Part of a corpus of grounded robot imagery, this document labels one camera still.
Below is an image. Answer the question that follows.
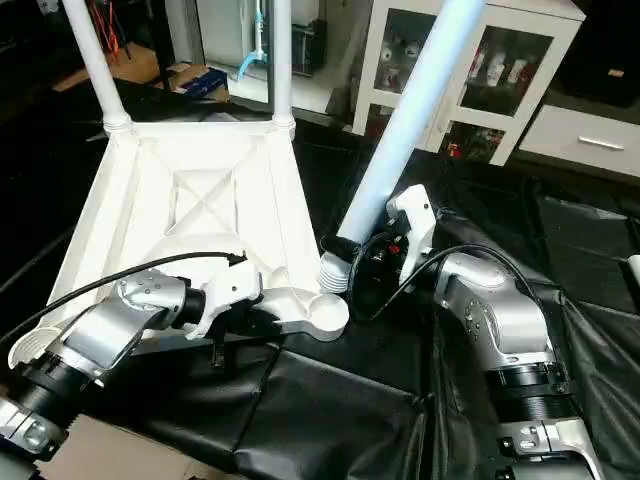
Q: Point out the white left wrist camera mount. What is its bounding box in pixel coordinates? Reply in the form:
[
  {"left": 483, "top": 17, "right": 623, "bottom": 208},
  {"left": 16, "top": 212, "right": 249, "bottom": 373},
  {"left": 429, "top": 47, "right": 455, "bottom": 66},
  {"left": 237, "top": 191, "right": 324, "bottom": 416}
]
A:
[{"left": 180, "top": 258, "right": 265, "bottom": 341}]

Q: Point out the black work mat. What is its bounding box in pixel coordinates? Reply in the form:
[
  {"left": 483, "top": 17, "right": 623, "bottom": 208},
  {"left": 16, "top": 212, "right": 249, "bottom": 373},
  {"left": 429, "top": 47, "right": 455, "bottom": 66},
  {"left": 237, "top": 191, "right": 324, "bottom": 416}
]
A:
[{"left": 0, "top": 75, "right": 640, "bottom": 480}]

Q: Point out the white drawer unit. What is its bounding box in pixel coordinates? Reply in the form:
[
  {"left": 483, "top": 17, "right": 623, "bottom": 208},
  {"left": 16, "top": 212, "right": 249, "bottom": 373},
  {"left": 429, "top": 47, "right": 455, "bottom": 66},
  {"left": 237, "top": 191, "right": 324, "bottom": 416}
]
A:
[{"left": 518, "top": 105, "right": 640, "bottom": 181}]

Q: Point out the white plastic table top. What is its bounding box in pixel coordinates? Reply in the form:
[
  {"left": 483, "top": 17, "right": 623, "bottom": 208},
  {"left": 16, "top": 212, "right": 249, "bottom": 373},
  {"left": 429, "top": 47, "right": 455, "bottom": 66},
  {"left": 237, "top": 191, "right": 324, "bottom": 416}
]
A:
[{"left": 8, "top": 118, "right": 351, "bottom": 371}]

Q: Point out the light blue plastic object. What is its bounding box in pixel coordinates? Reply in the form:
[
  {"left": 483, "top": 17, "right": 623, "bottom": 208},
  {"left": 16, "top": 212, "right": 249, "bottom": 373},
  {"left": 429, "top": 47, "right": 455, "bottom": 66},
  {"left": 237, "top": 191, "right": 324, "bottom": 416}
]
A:
[{"left": 235, "top": 0, "right": 271, "bottom": 81}]

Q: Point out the brown cardboard box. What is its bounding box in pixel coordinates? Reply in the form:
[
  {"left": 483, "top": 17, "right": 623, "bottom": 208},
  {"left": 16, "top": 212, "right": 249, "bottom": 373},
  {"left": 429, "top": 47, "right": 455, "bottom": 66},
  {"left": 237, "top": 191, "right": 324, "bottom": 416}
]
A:
[{"left": 160, "top": 62, "right": 229, "bottom": 99}]

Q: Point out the white glass door cabinet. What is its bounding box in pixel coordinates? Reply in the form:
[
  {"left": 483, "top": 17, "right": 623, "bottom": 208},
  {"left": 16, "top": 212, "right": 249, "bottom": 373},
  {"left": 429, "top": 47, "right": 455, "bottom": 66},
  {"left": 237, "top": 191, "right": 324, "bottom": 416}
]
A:
[{"left": 352, "top": 0, "right": 587, "bottom": 167}]

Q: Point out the grey vertical metal pole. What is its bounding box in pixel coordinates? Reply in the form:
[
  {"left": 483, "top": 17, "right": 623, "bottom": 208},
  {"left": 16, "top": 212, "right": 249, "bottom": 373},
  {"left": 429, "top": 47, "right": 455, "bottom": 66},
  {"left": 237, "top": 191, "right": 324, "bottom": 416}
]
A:
[{"left": 265, "top": 60, "right": 279, "bottom": 113}]

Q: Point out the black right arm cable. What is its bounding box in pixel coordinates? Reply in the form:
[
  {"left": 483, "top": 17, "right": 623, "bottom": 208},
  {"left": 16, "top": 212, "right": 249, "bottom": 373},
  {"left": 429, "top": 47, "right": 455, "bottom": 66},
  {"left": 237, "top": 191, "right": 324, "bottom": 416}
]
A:
[{"left": 345, "top": 230, "right": 546, "bottom": 331}]

